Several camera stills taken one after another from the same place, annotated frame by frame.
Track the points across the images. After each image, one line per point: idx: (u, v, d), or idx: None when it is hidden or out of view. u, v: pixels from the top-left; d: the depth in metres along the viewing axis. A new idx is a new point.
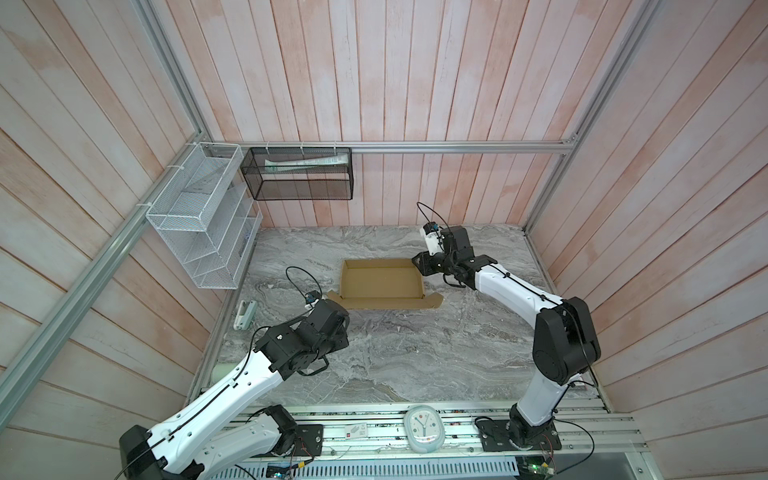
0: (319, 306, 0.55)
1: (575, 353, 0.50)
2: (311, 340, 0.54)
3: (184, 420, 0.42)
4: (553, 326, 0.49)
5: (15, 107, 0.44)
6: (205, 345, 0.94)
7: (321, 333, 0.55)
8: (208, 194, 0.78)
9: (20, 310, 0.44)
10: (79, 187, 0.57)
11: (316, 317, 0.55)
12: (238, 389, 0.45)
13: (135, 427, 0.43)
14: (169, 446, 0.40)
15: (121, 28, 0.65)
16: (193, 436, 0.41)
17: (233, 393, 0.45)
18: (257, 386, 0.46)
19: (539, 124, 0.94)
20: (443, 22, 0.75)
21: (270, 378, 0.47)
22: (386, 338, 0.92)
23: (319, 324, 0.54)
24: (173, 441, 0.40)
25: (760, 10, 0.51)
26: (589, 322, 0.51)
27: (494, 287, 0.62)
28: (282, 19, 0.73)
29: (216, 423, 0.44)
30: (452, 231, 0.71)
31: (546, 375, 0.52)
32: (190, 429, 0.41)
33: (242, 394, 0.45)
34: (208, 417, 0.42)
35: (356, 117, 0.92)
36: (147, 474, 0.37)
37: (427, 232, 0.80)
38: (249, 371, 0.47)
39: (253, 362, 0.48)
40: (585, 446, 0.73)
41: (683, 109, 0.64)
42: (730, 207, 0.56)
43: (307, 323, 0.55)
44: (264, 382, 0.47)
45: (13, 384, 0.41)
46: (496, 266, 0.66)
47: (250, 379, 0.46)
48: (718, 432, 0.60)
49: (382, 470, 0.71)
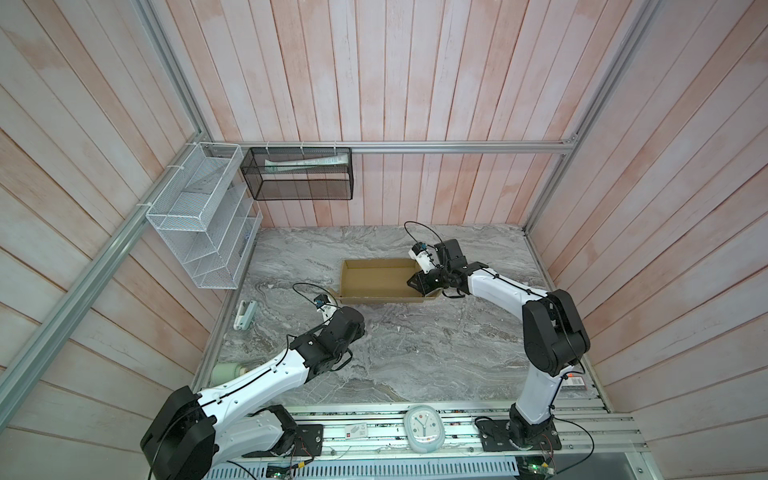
0: (337, 315, 0.62)
1: (562, 343, 0.52)
2: (332, 347, 0.62)
3: (230, 389, 0.47)
4: (538, 316, 0.51)
5: (14, 107, 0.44)
6: (205, 345, 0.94)
7: (340, 341, 0.64)
8: (208, 194, 0.78)
9: (19, 310, 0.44)
10: (79, 187, 0.57)
11: (335, 327, 0.62)
12: (277, 375, 0.52)
13: (186, 387, 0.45)
14: (218, 408, 0.44)
15: (121, 28, 0.65)
16: (239, 404, 0.46)
17: (274, 377, 0.51)
18: (293, 374, 0.53)
19: (539, 123, 0.94)
20: (443, 23, 0.75)
21: (303, 372, 0.55)
22: (386, 338, 0.92)
23: (338, 331, 0.61)
24: (222, 405, 0.44)
25: (760, 10, 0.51)
26: (576, 314, 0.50)
27: (486, 287, 0.65)
28: (282, 19, 0.73)
29: (258, 398, 0.49)
30: (444, 242, 0.77)
31: (539, 368, 0.54)
32: (236, 398, 0.46)
33: (280, 380, 0.51)
34: (254, 390, 0.48)
35: (356, 117, 0.92)
36: (193, 430, 0.40)
37: (417, 253, 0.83)
38: (287, 362, 0.54)
39: (291, 355, 0.56)
40: (584, 446, 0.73)
41: (683, 109, 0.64)
42: (730, 207, 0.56)
43: (327, 331, 0.63)
44: (298, 374, 0.54)
45: (14, 384, 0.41)
46: (487, 269, 0.70)
47: (288, 368, 0.53)
48: (718, 432, 0.60)
49: (382, 470, 0.71)
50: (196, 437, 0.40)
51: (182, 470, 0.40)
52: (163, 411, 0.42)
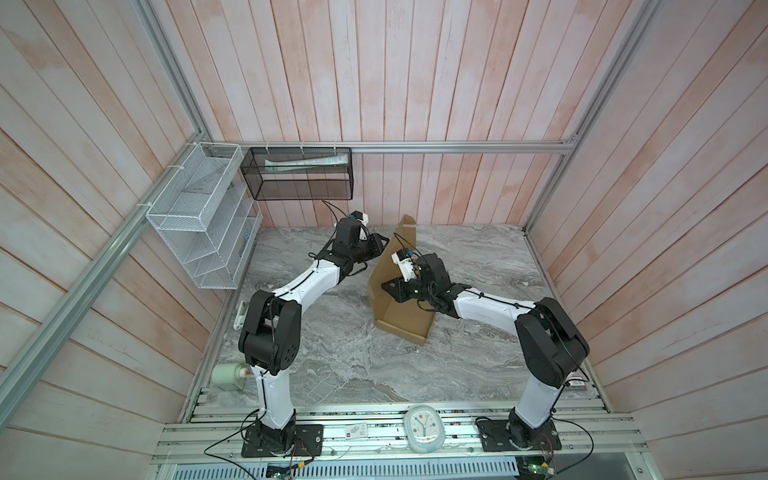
0: (340, 228, 0.72)
1: (562, 353, 0.50)
2: (347, 252, 0.74)
3: (294, 284, 0.58)
4: (532, 330, 0.50)
5: (14, 107, 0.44)
6: (206, 344, 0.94)
7: (350, 244, 0.73)
8: (207, 194, 0.78)
9: (19, 310, 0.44)
10: (79, 187, 0.57)
11: (342, 236, 0.73)
12: (320, 272, 0.64)
13: (260, 289, 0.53)
14: (294, 295, 0.55)
15: (121, 28, 0.65)
16: (306, 291, 0.57)
17: (320, 273, 0.63)
18: (330, 273, 0.65)
19: (539, 124, 0.94)
20: (443, 24, 0.76)
21: (334, 271, 0.66)
22: (386, 338, 0.92)
23: (346, 239, 0.73)
24: (295, 292, 0.56)
25: (760, 9, 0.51)
26: (568, 320, 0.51)
27: (474, 309, 0.64)
28: (282, 19, 0.73)
29: (316, 288, 0.61)
30: (427, 261, 0.73)
31: (543, 381, 0.52)
32: (301, 288, 0.57)
33: (324, 275, 0.63)
34: (311, 282, 0.60)
35: (356, 117, 0.92)
36: (288, 307, 0.51)
37: (401, 259, 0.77)
38: (322, 264, 0.66)
39: (323, 262, 0.67)
40: (584, 446, 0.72)
41: (683, 109, 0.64)
42: (730, 206, 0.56)
43: (338, 243, 0.74)
44: (331, 274, 0.66)
45: (14, 384, 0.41)
46: (472, 288, 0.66)
47: (326, 268, 0.65)
48: (718, 432, 0.60)
49: (382, 470, 0.71)
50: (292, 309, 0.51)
51: (285, 340, 0.50)
52: (248, 314, 0.52)
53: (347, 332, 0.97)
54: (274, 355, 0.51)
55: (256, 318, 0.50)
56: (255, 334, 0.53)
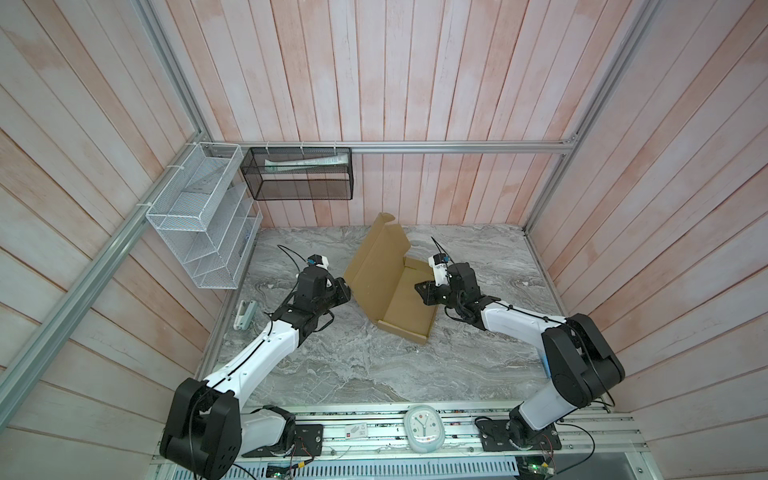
0: (303, 279, 0.63)
1: (592, 373, 0.47)
2: (309, 307, 0.64)
3: (235, 365, 0.48)
4: (561, 345, 0.48)
5: (15, 108, 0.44)
6: (206, 345, 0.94)
7: (313, 298, 0.65)
8: (208, 194, 0.78)
9: (19, 310, 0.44)
10: (79, 187, 0.57)
11: (305, 288, 0.63)
12: (272, 343, 0.53)
13: (190, 378, 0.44)
14: (231, 384, 0.45)
15: (121, 28, 0.65)
16: (249, 375, 0.47)
17: (272, 344, 0.53)
18: (286, 339, 0.56)
19: (539, 123, 0.94)
20: (443, 23, 0.75)
21: (292, 335, 0.57)
22: (386, 338, 0.92)
23: (308, 293, 0.63)
24: (233, 380, 0.45)
25: (760, 10, 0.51)
26: (601, 340, 0.49)
27: (501, 321, 0.63)
28: (282, 19, 0.73)
29: (264, 365, 0.51)
30: (459, 270, 0.73)
31: (569, 401, 0.49)
32: (244, 370, 0.47)
33: (275, 346, 0.53)
34: (257, 361, 0.49)
35: (356, 117, 0.92)
36: (217, 407, 0.41)
37: (436, 264, 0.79)
38: (276, 331, 0.56)
39: (278, 325, 0.58)
40: (585, 446, 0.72)
41: (683, 109, 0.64)
42: (730, 206, 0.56)
43: (299, 295, 0.64)
44: (289, 339, 0.56)
45: (14, 383, 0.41)
46: (500, 301, 0.68)
47: (280, 335, 0.55)
48: (719, 432, 0.60)
49: (382, 470, 0.71)
50: (222, 412, 0.40)
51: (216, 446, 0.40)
52: (172, 412, 0.41)
53: (346, 332, 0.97)
54: (205, 461, 0.40)
55: (184, 416, 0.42)
56: (180, 436, 0.42)
